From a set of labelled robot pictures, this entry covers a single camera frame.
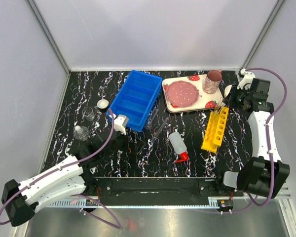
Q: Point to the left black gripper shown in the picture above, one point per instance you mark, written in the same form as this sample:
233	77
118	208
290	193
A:
126	139

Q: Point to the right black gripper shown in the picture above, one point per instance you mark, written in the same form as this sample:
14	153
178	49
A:
234	91

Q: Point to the yellow test tube rack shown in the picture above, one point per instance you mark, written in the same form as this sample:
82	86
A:
214	133

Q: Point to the white wash bottle red cap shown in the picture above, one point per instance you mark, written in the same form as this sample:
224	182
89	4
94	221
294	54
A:
179	147

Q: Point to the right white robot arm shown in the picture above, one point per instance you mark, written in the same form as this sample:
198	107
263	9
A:
264	174

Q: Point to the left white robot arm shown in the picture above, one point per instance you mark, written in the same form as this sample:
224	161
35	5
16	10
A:
72	176

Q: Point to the white ceramic bowl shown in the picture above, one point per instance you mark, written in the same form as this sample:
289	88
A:
227	90

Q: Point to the pink ghost print mug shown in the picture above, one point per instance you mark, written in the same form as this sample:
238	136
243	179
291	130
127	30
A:
212	81

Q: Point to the strawberry print tray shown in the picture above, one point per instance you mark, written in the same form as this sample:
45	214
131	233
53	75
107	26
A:
205	101

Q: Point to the glass flask with stopper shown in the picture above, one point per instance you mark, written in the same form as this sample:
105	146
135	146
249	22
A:
81	133

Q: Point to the small white dish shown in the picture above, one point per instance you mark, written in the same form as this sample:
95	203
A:
102	104

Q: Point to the small glass beaker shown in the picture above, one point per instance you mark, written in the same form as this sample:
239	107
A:
88	113

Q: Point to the blue compartment bin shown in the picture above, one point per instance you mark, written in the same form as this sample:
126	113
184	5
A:
136	98

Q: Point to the pink polka dot plate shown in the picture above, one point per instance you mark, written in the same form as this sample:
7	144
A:
182	94

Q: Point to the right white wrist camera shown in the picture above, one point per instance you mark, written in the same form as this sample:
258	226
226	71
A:
247	78

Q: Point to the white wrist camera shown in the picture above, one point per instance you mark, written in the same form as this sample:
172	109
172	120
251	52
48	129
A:
120	123
247	78

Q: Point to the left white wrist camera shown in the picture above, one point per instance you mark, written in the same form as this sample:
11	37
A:
120	123

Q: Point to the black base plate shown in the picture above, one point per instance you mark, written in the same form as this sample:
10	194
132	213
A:
182	191

